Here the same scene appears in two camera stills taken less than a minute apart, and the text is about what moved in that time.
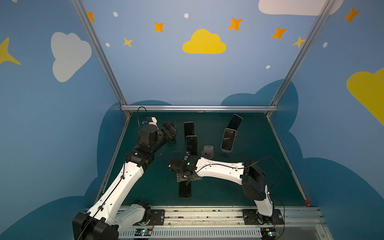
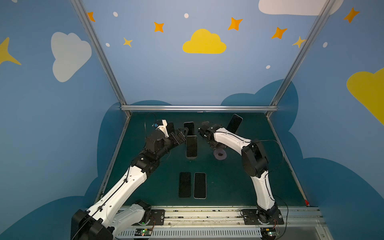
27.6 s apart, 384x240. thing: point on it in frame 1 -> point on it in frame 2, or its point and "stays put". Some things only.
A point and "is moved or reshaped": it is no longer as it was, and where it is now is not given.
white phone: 228,139 is moved or reshaped
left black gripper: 169,131 -> 177,135
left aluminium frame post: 83,15 stays put
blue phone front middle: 192,145 stays put
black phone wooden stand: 235,122 stays put
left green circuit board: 143,232 stays put
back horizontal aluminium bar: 199,107 stays put
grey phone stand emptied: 207,152 -> 205,124
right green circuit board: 268,232 stays put
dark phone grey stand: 185,190 stays put
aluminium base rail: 300,223 stays put
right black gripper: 186,176 -> 205,131
